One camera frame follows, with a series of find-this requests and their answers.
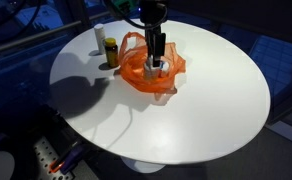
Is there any white table pedestal base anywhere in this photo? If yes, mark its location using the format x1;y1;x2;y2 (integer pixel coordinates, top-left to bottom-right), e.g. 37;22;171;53
121;157;164;174

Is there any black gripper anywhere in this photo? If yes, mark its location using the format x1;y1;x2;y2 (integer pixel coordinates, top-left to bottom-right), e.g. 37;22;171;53
139;0;168;67

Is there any amber bottle with yellow cap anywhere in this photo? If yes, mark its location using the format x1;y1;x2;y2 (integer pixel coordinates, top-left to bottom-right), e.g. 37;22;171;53
105;38;119;68

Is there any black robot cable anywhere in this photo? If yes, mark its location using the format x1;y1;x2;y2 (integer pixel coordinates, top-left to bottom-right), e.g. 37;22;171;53
104;0;147;31

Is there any yellow-labelled bottle with white cap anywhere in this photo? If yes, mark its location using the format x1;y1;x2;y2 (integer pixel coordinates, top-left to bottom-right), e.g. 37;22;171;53
94;24;105;54

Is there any metal window railing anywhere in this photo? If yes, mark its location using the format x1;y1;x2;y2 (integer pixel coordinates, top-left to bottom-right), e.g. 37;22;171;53
0;12;110;52

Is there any orange plastic bag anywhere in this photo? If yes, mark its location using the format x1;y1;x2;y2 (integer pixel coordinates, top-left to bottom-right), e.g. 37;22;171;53
118;32;186;93

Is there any purple and black clamp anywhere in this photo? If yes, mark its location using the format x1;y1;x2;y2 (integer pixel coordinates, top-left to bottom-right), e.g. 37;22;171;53
49;144;85;174

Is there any perforated metal breadboard plate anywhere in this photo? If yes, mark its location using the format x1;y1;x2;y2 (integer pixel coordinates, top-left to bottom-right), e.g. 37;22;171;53
33;136;74;180

